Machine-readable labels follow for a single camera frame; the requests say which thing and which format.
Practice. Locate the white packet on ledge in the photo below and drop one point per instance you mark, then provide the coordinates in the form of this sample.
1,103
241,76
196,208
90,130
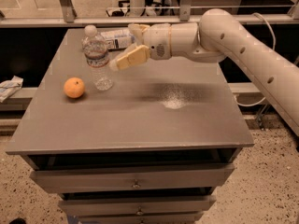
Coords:
9,87

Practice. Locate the lying white labelled bottle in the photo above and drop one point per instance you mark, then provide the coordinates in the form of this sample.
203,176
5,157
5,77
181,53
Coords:
118,39

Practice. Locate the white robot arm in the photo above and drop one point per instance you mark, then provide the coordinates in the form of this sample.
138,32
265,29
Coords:
218,35

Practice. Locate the grey drawer cabinet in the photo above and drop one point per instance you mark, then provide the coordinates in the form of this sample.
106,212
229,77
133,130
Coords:
173,112

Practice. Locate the orange fruit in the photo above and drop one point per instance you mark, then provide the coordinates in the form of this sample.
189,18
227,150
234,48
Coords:
74,87

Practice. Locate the clear water bottle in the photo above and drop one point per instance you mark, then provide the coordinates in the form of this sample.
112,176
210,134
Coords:
95,49

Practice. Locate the middle grey drawer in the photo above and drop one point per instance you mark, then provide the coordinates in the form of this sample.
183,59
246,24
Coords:
134,206

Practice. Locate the metal railing frame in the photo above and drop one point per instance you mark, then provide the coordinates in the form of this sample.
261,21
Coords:
77,13

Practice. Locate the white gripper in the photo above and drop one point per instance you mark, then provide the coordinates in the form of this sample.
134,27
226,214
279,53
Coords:
157,41

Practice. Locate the grey drawer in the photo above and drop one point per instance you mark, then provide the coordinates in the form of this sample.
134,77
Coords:
133,178
170,218
134,206

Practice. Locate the top grey drawer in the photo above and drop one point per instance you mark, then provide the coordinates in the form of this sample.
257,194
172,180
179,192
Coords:
133,178

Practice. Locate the bottom grey drawer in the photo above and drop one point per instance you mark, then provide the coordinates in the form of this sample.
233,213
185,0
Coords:
170,218

